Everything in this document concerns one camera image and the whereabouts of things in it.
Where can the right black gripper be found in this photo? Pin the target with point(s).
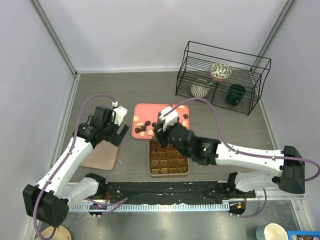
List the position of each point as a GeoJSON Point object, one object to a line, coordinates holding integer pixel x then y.
{"type": "Point", "coordinates": [161, 134]}

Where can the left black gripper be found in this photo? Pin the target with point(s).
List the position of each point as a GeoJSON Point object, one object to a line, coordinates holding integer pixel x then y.
{"type": "Point", "coordinates": [116, 138]}

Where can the gold chocolate box with tray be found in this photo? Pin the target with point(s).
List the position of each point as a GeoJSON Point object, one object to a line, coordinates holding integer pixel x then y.
{"type": "Point", "coordinates": [166, 161]}

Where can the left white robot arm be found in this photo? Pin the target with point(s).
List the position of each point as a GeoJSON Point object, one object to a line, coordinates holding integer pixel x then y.
{"type": "Point", "coordinates": [50, 199]}

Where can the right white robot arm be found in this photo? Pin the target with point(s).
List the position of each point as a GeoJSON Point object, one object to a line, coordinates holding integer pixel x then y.
{"type": "Point", "coordinates": [270, 168]}

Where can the dark leaf chocolate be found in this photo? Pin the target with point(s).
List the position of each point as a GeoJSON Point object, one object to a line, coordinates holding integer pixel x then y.
{"type": "Point", "coordinates": [147, 123]}

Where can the white oval chocolate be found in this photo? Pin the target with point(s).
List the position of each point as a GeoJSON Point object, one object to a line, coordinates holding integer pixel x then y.
{"type": "Point", "coordinates": [150, 132]}

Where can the rose gold tin lid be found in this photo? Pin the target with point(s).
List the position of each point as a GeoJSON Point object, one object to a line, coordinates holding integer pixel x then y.
{"type": "Point", "coordinates": [102, 157]}

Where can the pink plastic tray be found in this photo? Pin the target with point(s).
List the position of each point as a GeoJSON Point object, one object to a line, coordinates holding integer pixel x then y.
{"type": "Point", "coordinates": [149, 112]}

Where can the striped ceramic cup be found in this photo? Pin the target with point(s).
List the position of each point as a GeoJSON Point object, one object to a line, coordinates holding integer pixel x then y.
{"type": "Point", "coordinates": [200, 88]}

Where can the dark green mug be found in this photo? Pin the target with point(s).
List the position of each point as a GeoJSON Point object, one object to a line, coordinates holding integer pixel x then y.
{"type": "Point", "coordinates": [235, 94]}

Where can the floral ceramic bowl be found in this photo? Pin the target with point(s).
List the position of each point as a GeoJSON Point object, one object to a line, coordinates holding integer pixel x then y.
{"type": "Point", "coordinates": [220, 72]}

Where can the white bowl bottom right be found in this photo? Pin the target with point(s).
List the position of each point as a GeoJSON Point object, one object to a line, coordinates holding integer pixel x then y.
{"type": "Point", "coordinates": [271, 231]}

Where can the beige plate bottom left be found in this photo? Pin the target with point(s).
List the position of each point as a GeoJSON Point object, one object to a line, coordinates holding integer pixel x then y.
{"type": "Point", "coordinates": [61, 233]}

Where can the blue box corner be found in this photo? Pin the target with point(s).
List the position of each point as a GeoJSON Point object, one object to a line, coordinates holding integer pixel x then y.
{"type": "Point", "coordinates": [303, 235]}

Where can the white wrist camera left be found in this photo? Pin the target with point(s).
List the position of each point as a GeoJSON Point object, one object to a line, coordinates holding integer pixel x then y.
{"type": "Point", "coordinates": [119, 113]}

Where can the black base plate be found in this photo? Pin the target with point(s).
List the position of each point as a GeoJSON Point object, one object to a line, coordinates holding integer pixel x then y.
{"type": "Point", "coordinates": [174, 192]}

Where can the black wire rack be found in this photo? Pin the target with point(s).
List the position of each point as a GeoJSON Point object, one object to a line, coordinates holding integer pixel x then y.
{"type": "Point", "coordinates": [249, 70]}

